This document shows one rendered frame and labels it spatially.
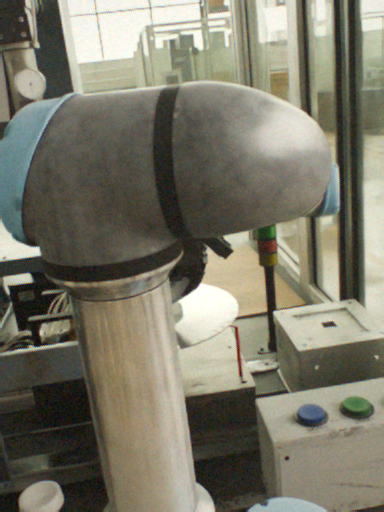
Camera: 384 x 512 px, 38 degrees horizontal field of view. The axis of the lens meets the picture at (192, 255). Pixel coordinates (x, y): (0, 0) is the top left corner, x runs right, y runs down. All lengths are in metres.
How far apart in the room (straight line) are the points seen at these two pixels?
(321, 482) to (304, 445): 0.07
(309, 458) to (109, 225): 0.56
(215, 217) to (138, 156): 0.07
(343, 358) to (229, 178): 0.74
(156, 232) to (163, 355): 0.12
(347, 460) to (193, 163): 0.61
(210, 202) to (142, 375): 0.17
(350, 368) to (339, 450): 0.26
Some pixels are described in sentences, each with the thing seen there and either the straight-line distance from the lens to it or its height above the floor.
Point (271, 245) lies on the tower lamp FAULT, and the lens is 1.23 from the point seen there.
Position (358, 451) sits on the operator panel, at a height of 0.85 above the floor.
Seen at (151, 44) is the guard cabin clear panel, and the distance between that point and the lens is 2.09.
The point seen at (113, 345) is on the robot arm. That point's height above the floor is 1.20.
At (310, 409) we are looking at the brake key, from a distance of 0.87.
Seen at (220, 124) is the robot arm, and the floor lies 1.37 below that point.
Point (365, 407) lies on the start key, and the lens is 0.88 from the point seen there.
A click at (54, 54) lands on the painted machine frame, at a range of 1.34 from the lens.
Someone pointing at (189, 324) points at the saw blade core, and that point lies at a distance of 1.05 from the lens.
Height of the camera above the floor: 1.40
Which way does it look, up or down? 18 degrees down
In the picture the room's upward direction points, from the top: 7 degrees counter-clockwise
